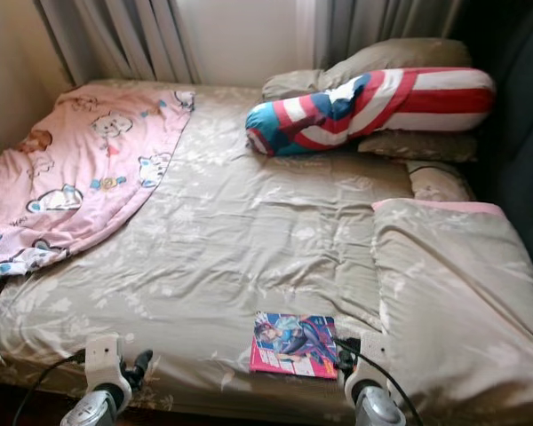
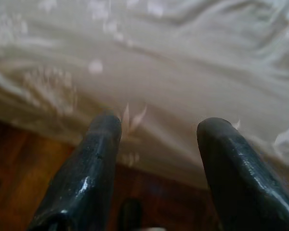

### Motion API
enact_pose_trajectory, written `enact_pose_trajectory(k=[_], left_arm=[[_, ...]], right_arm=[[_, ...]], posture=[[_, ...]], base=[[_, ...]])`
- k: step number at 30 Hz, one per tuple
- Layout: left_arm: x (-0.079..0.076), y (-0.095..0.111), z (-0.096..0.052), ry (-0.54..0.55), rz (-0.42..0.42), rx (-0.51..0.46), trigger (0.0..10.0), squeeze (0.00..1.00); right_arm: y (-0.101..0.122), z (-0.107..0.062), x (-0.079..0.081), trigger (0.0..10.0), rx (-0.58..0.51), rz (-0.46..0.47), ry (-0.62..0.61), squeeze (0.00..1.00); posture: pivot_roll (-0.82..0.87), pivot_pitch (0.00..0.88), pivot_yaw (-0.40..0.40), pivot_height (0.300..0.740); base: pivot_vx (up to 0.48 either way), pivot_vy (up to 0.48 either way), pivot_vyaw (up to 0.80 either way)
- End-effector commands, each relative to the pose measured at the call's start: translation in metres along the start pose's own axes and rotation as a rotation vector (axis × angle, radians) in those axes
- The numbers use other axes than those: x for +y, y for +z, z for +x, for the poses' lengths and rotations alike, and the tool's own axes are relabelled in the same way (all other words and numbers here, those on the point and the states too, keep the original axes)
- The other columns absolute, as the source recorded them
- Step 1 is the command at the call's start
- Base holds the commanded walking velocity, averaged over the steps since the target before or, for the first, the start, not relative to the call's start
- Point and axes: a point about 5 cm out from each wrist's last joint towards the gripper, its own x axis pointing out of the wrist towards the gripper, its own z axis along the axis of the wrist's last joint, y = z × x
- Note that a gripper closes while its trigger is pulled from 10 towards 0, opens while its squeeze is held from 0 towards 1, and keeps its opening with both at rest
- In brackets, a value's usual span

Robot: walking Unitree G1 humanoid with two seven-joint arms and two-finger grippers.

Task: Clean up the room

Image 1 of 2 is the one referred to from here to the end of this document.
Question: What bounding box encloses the small beige floral pillow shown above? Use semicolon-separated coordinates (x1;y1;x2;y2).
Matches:
407;160;476;203

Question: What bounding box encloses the folded beige floral duvet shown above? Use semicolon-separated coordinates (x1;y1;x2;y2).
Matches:
371;199;533;425

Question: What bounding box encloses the flat brown grey pillow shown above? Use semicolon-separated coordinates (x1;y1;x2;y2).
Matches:
357;130;479;164

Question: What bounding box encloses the red white blue bolster pillow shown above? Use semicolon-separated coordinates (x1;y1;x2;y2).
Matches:
245;67;497;158

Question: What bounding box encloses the pink cartoon print blanket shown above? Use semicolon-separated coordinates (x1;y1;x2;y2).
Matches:
0;87;196;280

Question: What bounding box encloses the dark grey upholstered furniture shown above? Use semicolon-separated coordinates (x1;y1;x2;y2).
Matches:
449;0;533;298

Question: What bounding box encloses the grey beige pillow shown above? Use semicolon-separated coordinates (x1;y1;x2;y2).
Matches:
262;37;472;100

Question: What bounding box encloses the bed with beige floral sheet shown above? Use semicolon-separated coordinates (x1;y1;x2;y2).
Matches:
0;78;533;425

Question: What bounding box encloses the colourful comic book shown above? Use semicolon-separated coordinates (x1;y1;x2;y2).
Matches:
249;311;340;381

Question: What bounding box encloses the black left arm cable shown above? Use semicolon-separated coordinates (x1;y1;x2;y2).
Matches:
11;351;90;426

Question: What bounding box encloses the grey pleated curtain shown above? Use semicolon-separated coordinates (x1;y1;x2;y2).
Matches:
36;0;201;87
313;0;463;70

